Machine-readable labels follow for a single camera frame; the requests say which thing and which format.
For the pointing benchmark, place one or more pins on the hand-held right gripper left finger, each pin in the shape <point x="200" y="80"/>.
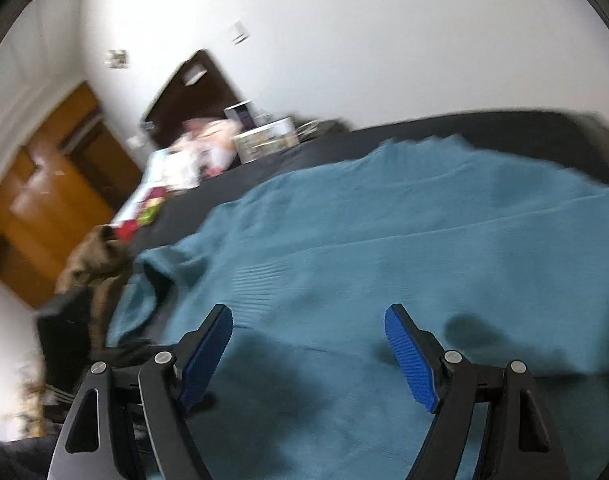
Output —
<point x="204" y="360"/>

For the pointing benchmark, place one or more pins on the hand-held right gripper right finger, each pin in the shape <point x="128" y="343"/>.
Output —
<point x="409" y="355"/>

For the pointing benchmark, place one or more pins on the blue knit sweater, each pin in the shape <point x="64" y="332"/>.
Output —
<point x="384" y="235"/>

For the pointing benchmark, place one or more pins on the red toy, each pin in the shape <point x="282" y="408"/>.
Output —
<point x="127" y="230"/>

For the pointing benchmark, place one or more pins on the brown cloth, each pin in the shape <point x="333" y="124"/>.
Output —
<point x="84" y="260"/>

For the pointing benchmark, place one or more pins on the green plush toy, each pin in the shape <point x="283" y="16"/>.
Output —
<point x="152" y="211"/>

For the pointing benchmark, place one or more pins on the white pink cloth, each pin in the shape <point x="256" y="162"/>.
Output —
<point x="214" y="157"/>

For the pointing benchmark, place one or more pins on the black bed sheet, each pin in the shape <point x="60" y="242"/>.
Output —
<point x="309" y="155"/>

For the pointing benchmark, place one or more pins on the orange wooden wardrobe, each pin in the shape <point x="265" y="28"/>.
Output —
<point x="44" y="200"/>

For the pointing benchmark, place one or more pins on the pink striped blanket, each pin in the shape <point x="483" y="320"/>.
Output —
<point x="209" y="129"/>

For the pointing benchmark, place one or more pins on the dark wooden headboard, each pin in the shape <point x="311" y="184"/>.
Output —
<point x="204" y="85"/>

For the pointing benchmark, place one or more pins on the photo collage frame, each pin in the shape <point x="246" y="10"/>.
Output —
<point x="264" y="140"/>

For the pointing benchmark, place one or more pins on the white wall switch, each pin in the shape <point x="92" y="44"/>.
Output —
<point x="136" y="141"/>
<point x="240" y="32"/>

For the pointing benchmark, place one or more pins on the small wall sticker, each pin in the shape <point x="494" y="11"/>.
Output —
<point x="118" y="58"/>

